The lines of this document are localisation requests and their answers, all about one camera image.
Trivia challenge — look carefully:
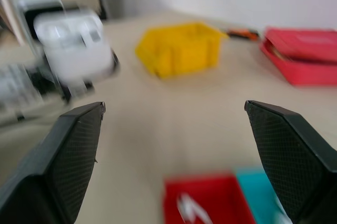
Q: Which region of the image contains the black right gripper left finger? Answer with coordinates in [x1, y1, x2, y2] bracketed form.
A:
[0, 101, 106, 224]

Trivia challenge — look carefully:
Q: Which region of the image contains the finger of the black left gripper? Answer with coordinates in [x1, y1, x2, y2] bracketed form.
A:
[111, 49, 121, 74]
[55, 75, 96, 104]

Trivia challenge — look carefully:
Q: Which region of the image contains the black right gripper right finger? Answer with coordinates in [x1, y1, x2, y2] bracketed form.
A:
[244, 100, 337, 224]

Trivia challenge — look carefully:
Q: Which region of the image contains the yellow plastic bin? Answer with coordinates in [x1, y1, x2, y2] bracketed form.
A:
[134, 22, 230, 79]

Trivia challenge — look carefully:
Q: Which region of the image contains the cyan tray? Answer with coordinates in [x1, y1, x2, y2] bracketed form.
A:
[235, 167, 293, 224]

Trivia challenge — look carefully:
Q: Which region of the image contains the red tray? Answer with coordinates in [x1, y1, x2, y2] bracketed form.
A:
[162, 172, 256, 224]

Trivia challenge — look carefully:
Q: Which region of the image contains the red flat box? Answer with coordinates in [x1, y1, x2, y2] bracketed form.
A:
[259, 26, 337, 86]

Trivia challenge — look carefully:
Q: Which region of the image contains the white earbud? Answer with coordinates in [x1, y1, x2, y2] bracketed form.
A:
[175, 192, 212, 224]

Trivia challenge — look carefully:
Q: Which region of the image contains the orange and black tool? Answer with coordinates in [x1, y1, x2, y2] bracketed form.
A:
[225, 27, 260, 41]

